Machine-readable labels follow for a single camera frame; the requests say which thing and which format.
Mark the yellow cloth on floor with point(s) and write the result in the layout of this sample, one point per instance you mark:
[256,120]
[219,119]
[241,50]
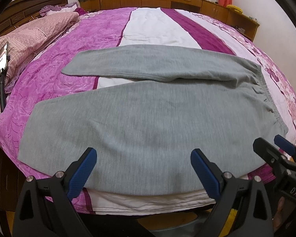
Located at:
[228,223]

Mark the dark wooden headboard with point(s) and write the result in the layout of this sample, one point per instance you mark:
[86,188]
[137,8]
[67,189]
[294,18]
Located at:
[20,12]

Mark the wooden cabinet row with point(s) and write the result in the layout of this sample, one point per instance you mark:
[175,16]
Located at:
[246,26]

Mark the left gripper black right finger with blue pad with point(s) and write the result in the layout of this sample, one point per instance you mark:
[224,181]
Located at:
[248,197]

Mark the purple ruffled pillow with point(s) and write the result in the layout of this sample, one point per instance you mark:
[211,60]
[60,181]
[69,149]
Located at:
[52,9]

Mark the yellow object on cabinet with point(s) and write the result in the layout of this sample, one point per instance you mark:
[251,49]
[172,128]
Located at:
[234,8]

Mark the grey pants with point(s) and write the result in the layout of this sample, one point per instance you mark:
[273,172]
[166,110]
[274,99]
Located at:
[178,99]

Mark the smartphone on holder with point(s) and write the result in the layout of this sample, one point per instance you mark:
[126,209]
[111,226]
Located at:
[4,57]

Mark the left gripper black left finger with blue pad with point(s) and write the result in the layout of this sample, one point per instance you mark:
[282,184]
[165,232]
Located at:
[45,206]

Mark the pink checked folded quilt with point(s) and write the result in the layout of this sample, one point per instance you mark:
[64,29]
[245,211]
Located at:
[27,41]

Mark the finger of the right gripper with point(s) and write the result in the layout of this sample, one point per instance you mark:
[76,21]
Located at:
[286,146]
[268,152]

